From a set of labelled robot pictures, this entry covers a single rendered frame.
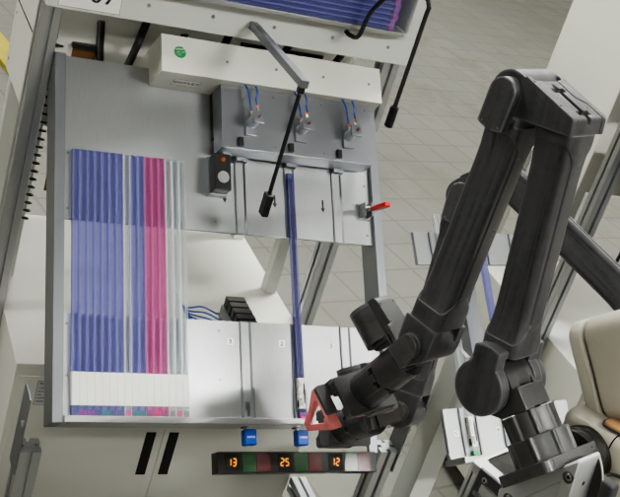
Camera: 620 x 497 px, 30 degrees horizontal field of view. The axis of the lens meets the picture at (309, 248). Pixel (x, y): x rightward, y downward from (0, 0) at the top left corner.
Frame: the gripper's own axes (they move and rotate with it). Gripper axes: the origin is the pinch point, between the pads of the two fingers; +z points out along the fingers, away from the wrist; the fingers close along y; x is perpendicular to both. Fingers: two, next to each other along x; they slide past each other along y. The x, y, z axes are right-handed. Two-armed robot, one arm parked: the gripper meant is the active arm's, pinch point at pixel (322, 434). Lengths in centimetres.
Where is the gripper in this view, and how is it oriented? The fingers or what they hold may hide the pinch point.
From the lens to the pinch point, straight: 219.9
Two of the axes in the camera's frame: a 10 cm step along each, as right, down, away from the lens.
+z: -4.4, 2.8, 8.6
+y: -9.0, -0.8, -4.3
